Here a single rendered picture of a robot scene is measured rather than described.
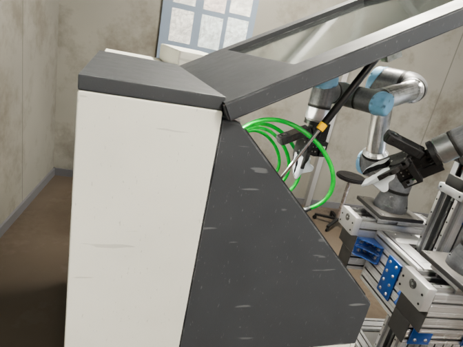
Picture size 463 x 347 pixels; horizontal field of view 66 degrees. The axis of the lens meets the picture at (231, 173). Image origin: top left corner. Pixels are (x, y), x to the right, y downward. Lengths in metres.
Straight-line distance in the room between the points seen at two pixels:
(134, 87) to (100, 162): 0.16
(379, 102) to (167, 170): 0.72
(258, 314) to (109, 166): 0.57
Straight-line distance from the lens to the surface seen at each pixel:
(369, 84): 1.63
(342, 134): 4.34
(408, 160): 1.09
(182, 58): 1.42
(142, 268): 0.87
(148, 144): 0.74
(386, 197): 1.79
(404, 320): 1.52
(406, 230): 1.89
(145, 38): 3.78
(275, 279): 0.99
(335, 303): 1.16
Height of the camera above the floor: 1.59
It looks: 19 degrees down
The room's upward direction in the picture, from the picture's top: 12 degrees clockwise
